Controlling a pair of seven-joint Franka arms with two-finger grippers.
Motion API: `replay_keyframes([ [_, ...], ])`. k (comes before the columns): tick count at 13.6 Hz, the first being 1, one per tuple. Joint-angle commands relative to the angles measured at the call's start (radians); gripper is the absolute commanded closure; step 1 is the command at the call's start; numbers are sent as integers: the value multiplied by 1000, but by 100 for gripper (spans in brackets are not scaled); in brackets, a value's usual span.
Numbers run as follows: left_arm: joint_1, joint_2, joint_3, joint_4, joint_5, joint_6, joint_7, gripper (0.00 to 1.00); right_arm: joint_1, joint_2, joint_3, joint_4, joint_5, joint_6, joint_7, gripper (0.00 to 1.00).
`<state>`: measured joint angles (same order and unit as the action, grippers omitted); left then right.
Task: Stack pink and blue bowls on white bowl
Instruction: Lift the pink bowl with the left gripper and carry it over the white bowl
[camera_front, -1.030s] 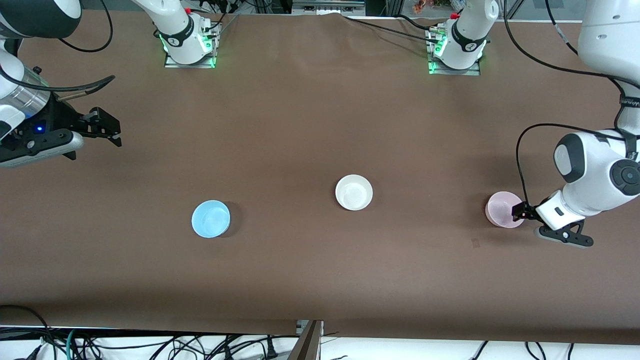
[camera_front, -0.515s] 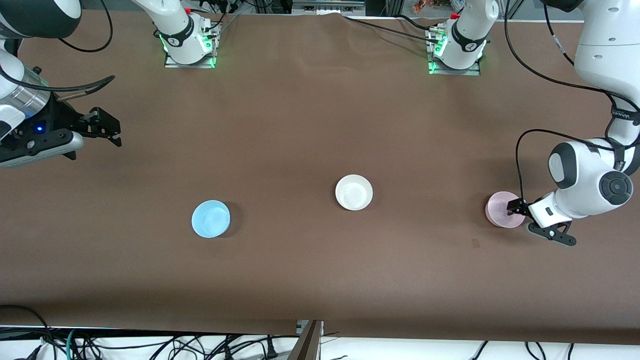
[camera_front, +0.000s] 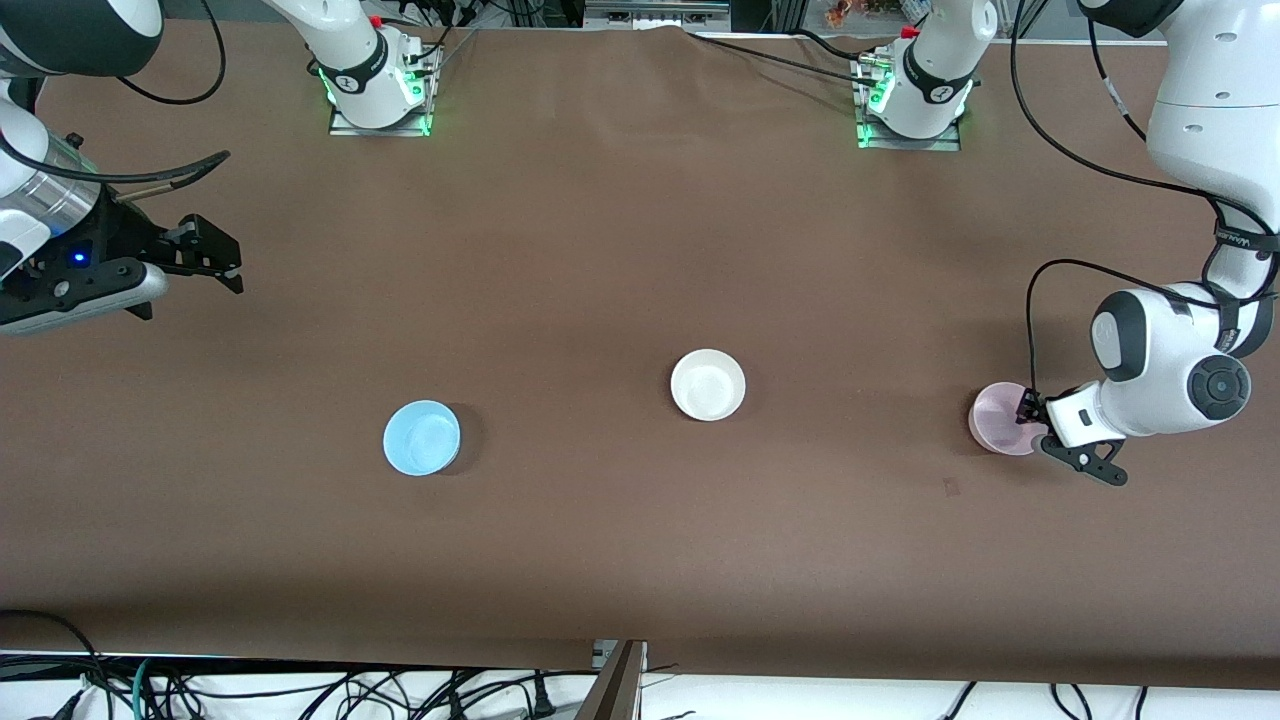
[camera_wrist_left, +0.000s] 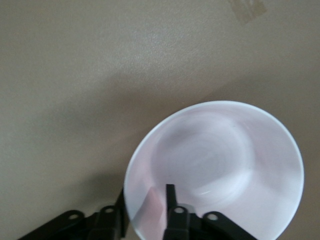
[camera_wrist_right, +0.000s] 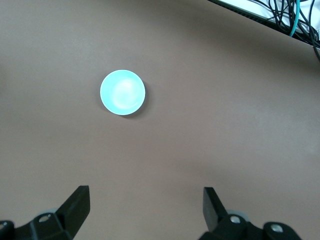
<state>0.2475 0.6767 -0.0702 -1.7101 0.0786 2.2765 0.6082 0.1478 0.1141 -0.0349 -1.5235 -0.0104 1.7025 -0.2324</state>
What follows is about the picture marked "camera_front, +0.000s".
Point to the grey metal post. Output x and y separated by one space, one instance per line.
615 690

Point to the orange object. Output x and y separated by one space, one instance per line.
850 12

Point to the brown table cover sheet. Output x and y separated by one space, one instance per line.
640 250

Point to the white bowl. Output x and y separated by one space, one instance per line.
708 385

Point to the aluminium frame post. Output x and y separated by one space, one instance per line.
788 12

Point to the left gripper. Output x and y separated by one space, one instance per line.
1029 407

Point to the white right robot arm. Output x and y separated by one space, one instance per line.
350 50

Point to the blue bowl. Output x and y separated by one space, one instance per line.
421 438

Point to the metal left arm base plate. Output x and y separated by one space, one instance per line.
910 144

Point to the pink bowl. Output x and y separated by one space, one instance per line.
995 425

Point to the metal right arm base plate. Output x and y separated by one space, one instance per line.
400 128

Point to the black plug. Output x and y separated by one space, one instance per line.
543 700

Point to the grey power strip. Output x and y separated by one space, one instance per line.
655 15

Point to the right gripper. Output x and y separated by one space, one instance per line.
122 241

